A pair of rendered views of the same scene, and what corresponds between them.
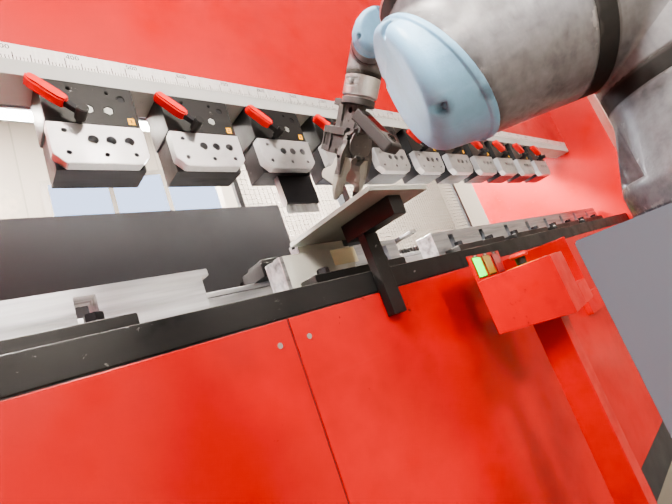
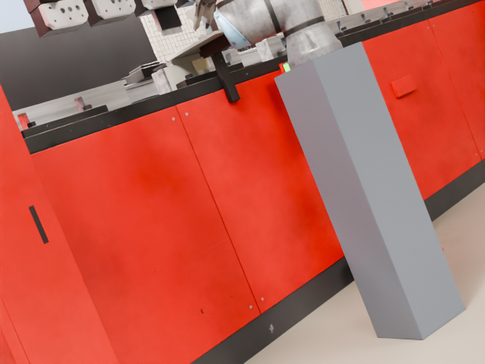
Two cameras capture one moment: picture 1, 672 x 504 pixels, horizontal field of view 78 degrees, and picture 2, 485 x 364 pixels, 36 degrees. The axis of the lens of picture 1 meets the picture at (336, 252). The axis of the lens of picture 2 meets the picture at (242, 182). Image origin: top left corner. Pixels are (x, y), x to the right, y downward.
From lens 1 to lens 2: 168 cm
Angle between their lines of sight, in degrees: 15
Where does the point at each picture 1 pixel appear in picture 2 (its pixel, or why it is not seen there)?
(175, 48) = not seen: outside the picture
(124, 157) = (77, 18)
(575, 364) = not seen: hidden behind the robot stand
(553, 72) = (263, 33)
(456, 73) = (236, 35)
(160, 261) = (55, 66)
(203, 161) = (114, 11)
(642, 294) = (286, 93)
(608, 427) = not seen: hidden behind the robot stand
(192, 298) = (121, 96)
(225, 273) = (102, 73)
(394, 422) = (232, 158)
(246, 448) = (164, 162)
